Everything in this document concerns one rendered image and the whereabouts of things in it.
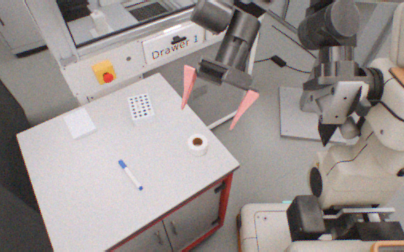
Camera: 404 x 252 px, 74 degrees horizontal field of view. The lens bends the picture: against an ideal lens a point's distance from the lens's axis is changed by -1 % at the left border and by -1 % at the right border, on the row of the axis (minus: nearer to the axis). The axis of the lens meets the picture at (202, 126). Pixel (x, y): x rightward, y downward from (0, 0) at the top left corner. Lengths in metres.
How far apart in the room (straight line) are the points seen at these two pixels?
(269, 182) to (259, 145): 0.28
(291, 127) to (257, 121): 0.25
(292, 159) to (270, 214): 0.62
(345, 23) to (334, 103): 0.16
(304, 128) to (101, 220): 1.56
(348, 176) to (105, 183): 0.75
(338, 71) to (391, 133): 0.16
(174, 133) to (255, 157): 0.96
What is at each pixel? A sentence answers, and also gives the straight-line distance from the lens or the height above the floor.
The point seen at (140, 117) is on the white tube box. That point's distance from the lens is 1.05.
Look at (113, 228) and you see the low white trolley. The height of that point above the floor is 0.76.
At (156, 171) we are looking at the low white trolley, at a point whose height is 0.76.
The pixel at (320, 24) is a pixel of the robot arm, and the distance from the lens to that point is 0.63.
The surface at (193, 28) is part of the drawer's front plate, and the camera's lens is 1.26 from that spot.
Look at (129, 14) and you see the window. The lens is 1.12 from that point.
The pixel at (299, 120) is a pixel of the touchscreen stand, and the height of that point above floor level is 0.04.
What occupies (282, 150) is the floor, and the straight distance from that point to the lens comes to 1.96.
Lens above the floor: 1.58
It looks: 52 degrees down
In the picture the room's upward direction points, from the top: straight up
